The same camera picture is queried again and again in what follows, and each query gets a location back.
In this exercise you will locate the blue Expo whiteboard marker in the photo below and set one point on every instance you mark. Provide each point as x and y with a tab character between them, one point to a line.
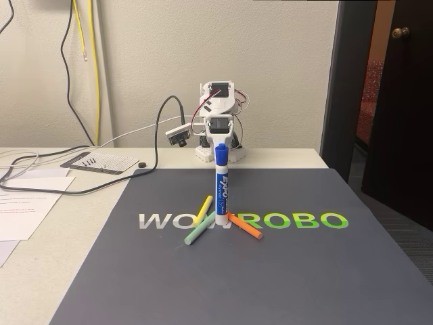
221	189

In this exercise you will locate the yellow chalk stick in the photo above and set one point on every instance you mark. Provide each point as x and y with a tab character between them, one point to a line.
204	210

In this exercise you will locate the small black round cap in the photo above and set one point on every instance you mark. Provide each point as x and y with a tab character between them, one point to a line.
142	165

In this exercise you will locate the orange chalk stick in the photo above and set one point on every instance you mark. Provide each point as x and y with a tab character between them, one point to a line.
247	228

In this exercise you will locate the green chalk stick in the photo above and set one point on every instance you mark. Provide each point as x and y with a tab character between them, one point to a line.
198	232

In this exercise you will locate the black and white screw pad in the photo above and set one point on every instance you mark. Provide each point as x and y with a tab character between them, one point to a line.
115	162

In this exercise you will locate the grey WOWROBO mat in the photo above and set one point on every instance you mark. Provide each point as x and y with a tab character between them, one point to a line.
236	277

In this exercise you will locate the blank white paper sheet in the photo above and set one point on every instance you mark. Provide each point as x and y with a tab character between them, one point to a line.
50	172

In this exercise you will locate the dark brown door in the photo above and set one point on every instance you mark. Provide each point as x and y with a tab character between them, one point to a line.
406	118

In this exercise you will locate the brass door knob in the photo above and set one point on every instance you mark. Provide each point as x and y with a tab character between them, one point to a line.
400	32

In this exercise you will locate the printed white paper sheet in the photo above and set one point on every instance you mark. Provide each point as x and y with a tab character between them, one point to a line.
23	216

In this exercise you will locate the pale paper sheet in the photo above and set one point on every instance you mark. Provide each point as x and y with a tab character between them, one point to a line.
5	252

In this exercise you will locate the white camera box black lens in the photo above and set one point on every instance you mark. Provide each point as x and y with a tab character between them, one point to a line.
177	135

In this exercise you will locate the dark grey door frame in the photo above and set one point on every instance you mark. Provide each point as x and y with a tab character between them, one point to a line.
341	84

